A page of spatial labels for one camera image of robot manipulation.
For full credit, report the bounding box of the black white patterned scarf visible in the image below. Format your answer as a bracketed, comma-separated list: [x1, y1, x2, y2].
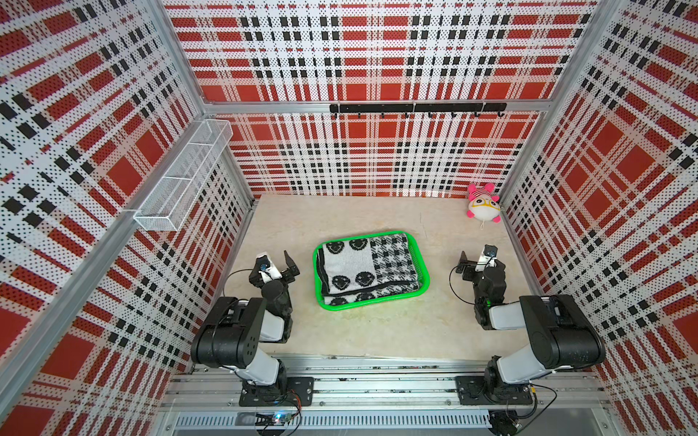
[315, 233, 425, 306]

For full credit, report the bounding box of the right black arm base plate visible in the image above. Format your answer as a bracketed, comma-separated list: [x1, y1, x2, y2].
[454, 376, 534, 406]

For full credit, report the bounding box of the pink white plush toy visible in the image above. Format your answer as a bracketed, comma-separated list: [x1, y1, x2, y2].
[466, 183, 502, 223]

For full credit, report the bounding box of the green circuit board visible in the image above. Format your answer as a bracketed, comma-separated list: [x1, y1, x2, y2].
[254, 413, 286, 427]

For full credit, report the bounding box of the black hook rail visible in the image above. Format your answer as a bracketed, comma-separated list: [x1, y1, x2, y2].
[329, 103, 507, 116]

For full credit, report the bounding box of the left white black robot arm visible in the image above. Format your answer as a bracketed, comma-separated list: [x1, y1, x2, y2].
[191, 253, 300, 401]

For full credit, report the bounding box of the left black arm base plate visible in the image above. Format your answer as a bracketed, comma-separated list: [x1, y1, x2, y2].
[238, 377, 314, 407]

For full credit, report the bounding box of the aluminium front rail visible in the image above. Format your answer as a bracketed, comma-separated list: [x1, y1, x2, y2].
[161, 354, 610, 412]

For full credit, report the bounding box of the white wire mesh shelf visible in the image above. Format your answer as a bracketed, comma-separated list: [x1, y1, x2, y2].
[135, 119, 233, 232]

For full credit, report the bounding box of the green plastic basket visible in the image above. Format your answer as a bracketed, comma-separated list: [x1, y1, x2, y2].
[312, 230, 432, 312]

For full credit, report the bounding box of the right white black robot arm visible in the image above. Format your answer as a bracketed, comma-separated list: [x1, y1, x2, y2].
[454, 245, 605, 403]

